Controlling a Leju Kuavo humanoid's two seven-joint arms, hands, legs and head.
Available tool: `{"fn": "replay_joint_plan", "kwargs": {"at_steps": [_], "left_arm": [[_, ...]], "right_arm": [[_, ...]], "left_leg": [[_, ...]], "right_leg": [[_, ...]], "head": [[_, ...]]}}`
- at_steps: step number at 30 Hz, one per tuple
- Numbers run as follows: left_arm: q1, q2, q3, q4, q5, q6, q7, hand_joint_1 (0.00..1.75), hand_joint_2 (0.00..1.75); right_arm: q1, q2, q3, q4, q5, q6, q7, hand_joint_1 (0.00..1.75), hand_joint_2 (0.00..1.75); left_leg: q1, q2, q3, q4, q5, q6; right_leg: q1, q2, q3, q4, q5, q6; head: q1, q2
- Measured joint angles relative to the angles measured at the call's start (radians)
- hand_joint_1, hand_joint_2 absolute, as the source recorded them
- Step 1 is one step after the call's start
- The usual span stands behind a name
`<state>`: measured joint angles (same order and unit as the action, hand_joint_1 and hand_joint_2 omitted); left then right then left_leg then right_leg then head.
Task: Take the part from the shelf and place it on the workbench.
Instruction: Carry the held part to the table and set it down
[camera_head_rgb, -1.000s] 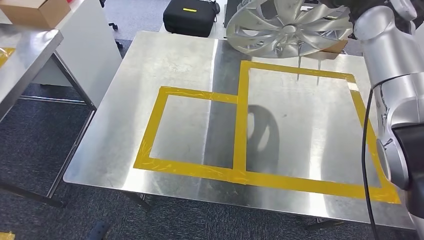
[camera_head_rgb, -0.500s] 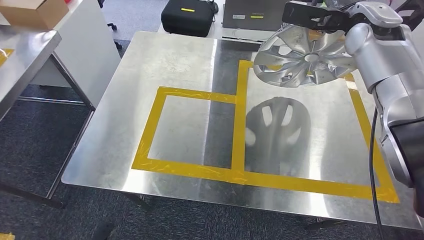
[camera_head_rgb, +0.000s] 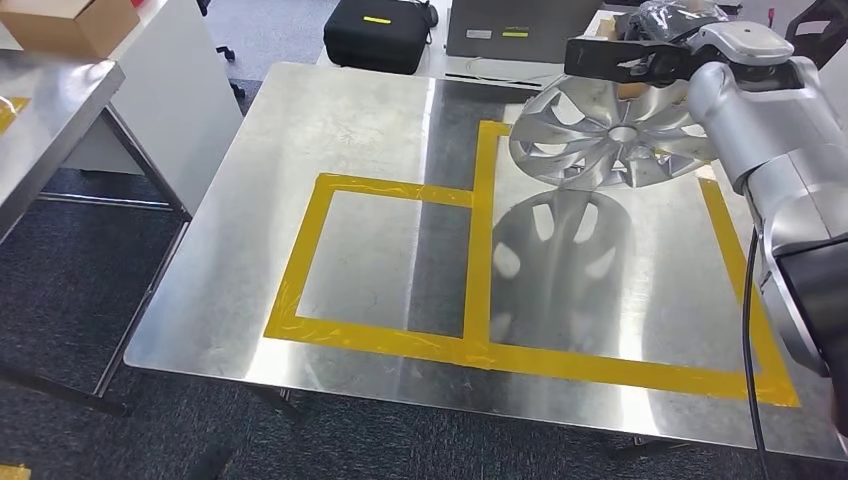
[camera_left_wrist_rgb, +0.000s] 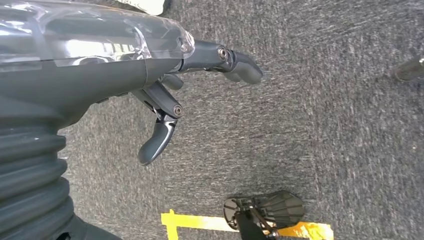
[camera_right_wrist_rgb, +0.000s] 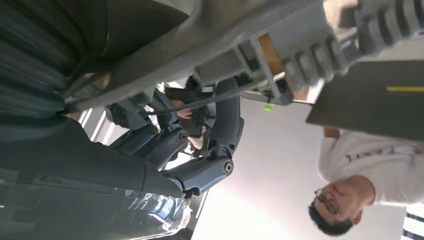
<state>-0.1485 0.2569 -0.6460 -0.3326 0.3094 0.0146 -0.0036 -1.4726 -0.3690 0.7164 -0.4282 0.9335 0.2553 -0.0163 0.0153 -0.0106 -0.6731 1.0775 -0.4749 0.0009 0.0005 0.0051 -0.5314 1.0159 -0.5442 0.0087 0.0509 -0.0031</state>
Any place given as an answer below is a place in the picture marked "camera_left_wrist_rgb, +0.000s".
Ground person's white shoe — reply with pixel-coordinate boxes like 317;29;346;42
115;0;167;16

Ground yellow floor tape square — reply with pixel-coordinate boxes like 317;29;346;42
160;209;334;240

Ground black robot foot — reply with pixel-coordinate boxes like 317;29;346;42
223;190;306;240

